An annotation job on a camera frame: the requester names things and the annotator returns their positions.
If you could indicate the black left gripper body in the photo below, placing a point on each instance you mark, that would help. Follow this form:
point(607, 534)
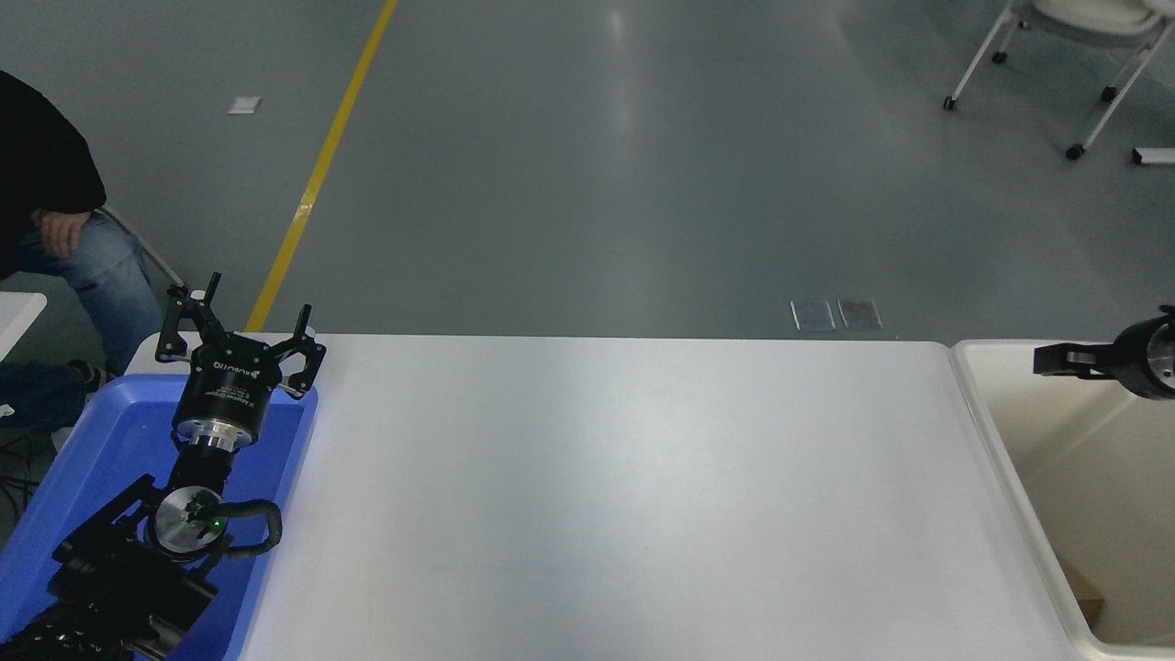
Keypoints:
point(225, 390)

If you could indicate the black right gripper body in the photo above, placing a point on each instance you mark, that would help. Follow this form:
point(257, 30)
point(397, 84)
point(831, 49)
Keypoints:
point(1136, 363)

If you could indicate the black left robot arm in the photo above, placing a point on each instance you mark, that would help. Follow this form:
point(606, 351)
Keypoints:
point(101, 597)

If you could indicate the person's hand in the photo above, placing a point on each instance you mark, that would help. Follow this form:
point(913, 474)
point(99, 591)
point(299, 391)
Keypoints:
point(60, 234)

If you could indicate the large pale plastic bin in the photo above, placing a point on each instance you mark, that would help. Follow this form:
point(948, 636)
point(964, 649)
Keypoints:
point(1092, 459)

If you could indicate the grey metal chair leg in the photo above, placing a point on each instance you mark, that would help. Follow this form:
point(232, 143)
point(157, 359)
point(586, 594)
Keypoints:
point(142, 246)

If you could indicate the blue plastic tray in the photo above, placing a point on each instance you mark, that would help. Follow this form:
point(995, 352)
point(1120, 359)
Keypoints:
point(92, 459)

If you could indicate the white side table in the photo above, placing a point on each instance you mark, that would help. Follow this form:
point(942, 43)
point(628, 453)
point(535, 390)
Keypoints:
point(18, 317)

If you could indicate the grey floor plate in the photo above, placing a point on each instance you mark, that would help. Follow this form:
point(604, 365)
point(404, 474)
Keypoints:
point(813, 315)
point(860, 314)

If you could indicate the white floor bar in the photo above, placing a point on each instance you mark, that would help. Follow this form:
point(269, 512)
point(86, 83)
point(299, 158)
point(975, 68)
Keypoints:
point(1155, 156)

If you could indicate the person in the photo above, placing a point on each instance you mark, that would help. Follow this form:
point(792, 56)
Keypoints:
point(37, 147)

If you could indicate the white wheeled folding chair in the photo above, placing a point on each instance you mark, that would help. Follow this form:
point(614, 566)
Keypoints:
point(1092, 11)

